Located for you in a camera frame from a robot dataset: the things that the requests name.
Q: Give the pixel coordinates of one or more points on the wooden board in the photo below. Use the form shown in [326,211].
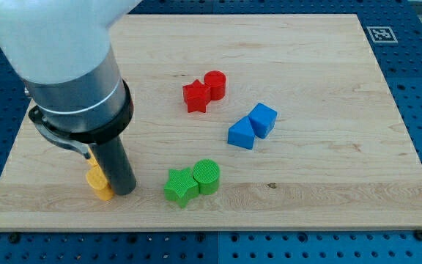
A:
[338,158]

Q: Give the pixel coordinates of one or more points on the green cylinder block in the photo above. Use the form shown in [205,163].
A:
[207,174]

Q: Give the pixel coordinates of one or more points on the blue cube block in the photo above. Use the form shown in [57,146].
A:
[262,119]

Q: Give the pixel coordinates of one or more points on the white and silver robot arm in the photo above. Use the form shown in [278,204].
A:
[62,52]

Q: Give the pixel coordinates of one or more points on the blue pentagon block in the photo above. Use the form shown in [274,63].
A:
[241,134]

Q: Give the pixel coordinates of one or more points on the yellow block behind rod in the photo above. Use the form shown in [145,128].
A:
[91,160]

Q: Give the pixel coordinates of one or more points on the white fiducial marker tag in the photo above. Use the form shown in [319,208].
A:
[381,34]

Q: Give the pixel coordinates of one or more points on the red cylinder block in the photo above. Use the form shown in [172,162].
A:
[216,81]

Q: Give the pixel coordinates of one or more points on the red star block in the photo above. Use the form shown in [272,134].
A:
[196,96]

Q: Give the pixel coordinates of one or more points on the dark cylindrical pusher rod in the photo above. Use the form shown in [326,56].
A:
[113,161]

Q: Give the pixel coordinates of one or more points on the green star block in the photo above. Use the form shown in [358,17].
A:
[181,187]

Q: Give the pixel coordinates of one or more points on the yellow hexagon block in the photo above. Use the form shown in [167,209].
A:
[99,184]

